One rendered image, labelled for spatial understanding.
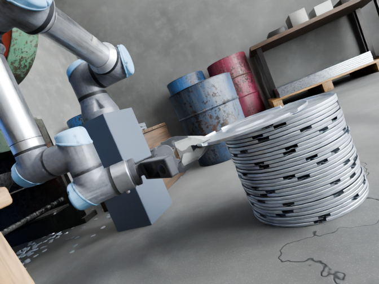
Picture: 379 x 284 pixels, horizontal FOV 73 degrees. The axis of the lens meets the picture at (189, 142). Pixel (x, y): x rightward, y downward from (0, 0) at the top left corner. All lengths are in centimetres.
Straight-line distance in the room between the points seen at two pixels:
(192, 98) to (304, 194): 101
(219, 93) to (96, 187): 102
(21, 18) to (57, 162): 34
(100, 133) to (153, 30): 372
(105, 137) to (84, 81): 23
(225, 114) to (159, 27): 327
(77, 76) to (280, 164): 80
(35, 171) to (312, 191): 63
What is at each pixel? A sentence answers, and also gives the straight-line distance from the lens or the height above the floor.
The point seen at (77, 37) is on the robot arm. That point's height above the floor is 66.
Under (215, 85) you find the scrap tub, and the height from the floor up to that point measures 43.
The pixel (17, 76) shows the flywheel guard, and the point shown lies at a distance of 192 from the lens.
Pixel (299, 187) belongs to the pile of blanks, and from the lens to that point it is 60.
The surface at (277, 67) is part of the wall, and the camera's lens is 427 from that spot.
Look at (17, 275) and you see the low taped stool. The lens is 51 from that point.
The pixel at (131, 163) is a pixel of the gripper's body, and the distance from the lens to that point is 63.
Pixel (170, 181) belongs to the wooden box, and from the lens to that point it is 146.
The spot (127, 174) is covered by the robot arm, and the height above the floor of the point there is 25.
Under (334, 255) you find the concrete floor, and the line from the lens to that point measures 55.
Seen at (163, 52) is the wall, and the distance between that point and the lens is 449.
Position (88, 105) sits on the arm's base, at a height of 51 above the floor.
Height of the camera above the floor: 32
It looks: 5 degrees down
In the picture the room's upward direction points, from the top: 22 degrees counter-clockwise
